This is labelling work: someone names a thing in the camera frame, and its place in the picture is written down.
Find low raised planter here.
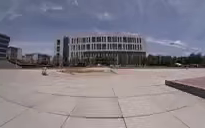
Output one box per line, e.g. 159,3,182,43
58,66,119,75

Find white building with grid windows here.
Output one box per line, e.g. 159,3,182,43
54,34,147,67

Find pale concrete slab pavement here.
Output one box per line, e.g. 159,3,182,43
0,68,205,128

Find low distant buildings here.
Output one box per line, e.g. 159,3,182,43
7,46,53,66

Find row of trees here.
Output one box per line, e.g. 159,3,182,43
145,52,205,68

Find raised reddish paved platform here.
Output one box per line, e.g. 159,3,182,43
164,75,205,103

